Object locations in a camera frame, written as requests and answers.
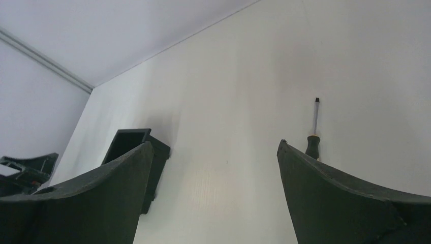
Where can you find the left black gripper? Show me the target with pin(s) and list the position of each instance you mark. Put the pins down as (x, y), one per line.
(25, 176)

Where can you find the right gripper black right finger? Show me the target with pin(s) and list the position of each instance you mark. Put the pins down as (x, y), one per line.
(327, 205)

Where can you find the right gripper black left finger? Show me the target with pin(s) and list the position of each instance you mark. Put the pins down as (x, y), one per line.
(99, 206)

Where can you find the black yellow handled screwdriver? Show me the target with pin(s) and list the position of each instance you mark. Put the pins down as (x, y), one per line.
(313, 140)

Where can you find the black plastic bin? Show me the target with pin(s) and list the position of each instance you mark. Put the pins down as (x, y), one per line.
(127, 139)

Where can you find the aluminium frame rail left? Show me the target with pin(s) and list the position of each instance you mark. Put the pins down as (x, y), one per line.
(37, 56)

